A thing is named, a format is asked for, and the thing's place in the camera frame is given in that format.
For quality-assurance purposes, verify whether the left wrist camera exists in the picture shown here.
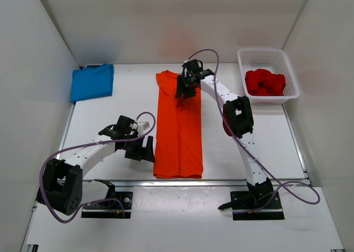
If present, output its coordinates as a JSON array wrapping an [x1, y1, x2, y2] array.
[[132, 121, 150, 137]]

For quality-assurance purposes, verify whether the white plastic basket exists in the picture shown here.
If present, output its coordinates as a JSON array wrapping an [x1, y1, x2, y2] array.
[[237, 48, 299, 104]]

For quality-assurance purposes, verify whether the red t shirt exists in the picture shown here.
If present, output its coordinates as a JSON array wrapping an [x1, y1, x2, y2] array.
[[244, 69, 286, 96]]

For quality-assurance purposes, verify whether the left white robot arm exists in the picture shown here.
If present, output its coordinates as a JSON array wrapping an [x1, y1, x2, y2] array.
[[36, 115, 156, 223]]

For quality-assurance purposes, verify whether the orange t shirt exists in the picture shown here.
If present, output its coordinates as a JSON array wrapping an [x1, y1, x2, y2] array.
[[153, 70, 204, 179]]

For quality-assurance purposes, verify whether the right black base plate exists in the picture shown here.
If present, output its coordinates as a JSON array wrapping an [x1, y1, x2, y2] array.
[[218, 191, 285, 220]]

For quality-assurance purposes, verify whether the blue t shirt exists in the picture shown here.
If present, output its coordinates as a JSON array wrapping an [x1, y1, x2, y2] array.
[[70, 64, 114, 102]]

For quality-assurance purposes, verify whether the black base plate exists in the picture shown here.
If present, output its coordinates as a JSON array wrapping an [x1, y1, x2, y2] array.
[[81, 191, 133, 219], [218, 191, 285, 220]]

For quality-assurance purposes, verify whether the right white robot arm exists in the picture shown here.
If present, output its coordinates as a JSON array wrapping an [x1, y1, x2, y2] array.
[[175, 59, 273, 204]]

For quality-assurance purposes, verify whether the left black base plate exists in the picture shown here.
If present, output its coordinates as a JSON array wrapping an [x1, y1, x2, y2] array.
[[81, 191, 133, 219]]

